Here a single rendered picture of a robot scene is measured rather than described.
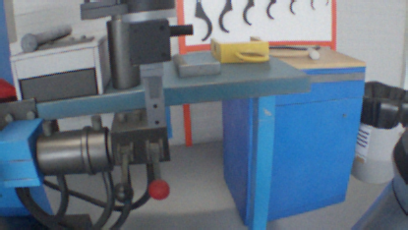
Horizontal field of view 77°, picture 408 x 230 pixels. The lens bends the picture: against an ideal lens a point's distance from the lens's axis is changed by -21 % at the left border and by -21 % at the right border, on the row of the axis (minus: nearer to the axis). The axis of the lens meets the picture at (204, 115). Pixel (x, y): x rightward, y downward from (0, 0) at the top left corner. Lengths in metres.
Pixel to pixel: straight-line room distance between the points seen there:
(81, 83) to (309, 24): 2.37
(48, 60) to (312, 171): 1.51
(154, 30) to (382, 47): 3.25
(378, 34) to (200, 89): 2.86
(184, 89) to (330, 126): 1.15
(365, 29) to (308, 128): 1.85
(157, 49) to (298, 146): 1.40
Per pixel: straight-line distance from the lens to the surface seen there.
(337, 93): 1.70
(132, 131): 0.64
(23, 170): 0.73
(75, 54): 0.73
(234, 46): 0.94
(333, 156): 1.87
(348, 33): 3.17
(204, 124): 2.77
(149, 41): 0.36
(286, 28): 2.75
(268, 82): 0.78
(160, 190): 0.50
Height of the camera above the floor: 1.26
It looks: 21 degrees down
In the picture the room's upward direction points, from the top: 3 degrees counter-clockwise
